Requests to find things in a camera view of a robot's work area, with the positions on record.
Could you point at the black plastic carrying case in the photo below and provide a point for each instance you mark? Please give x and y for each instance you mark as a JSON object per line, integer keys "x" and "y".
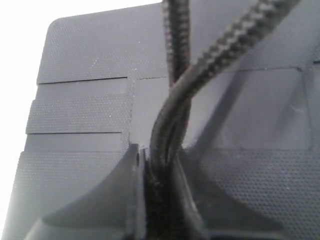
{"x": 171, "y": 77}

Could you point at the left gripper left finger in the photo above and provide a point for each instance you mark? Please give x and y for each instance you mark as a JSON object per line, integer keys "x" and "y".
{"x": 112, "y": 210}

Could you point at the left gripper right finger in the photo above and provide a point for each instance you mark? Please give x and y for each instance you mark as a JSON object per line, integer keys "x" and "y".
{"x": 254, "y": 194}

